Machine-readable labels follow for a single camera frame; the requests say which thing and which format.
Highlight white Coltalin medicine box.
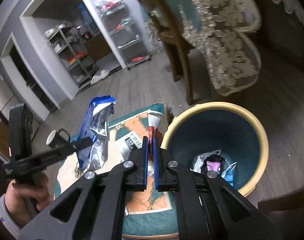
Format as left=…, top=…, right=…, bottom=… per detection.
left=115, top=131, right=142, bottom=163

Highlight red white wrapper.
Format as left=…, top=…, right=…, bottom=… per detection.
left=147, top=109, right=168, bottom=178

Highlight blue silver snack bag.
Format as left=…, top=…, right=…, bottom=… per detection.
left=77, top=95, right=116, bottom=173

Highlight trash pile inside bin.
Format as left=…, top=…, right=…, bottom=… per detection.
left=190, top=150, right=237, bottom=186

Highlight yellow rimmed teal trash bin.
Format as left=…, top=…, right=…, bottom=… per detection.
left=161, top=102, right=269, bottom=197

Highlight person's left hand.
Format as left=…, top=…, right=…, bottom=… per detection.
left=5, top=173, right=51, bottom=228

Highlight black mug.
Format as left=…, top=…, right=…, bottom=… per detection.
left=45, top=128, right=70, bottom=149

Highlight teal and beige printed mat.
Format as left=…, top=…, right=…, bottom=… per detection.
left=52, top=102, right=180, bottom=239

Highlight white cabinet drawers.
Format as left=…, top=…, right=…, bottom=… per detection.
left=0, top=78, right=17, bottom=120

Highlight white slippers on floor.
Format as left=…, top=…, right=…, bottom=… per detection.
left=91, top=69, right=110, bottom=86

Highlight grey plastic drawer cart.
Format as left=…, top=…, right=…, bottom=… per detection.
left=93, top=0, right=151, bottom=70

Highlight wooden dining chair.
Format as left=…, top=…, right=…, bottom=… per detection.
left=138, top=0, right=193, bottom=105

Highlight lace embroidered tablecloth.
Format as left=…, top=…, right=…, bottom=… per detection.
left=179, top=0, right=304, bottom=96

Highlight metal wire shelving rack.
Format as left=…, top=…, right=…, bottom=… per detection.
left=44, top=23, right=97, bottom=88

